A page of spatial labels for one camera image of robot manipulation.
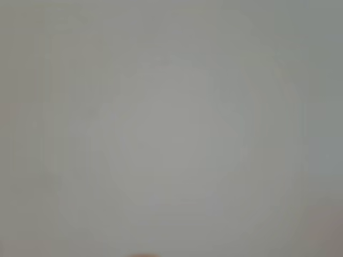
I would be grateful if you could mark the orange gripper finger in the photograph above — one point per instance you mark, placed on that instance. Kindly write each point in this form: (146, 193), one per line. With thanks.
(143, 255)

